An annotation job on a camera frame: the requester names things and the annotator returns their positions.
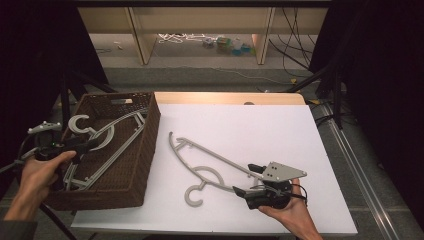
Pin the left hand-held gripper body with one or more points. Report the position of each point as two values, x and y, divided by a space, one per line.
45 146

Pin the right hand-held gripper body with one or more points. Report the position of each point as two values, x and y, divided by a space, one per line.
280 173

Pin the grey plastic clothes hanger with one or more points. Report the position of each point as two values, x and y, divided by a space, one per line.
186 196
71 125

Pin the brown wicker basket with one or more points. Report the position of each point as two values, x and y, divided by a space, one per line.
116 200

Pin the person's left hand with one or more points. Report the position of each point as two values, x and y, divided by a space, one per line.
36 176

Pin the person's right hand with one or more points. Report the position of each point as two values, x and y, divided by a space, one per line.
293 213

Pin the white table mat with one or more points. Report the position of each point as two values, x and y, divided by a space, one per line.
266 133

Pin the black metal stand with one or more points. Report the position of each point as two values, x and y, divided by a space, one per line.
58 221
336 100
65 100

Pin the grey sleeve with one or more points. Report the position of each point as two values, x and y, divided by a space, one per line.
16 230

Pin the black curtain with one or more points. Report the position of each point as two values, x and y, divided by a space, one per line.
383 83
30 50

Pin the colourful toy pile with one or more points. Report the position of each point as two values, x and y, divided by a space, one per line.
226 45

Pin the beige counter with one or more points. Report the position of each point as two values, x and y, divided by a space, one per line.
200 20

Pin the metal floor rail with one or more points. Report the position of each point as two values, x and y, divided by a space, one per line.
360 173

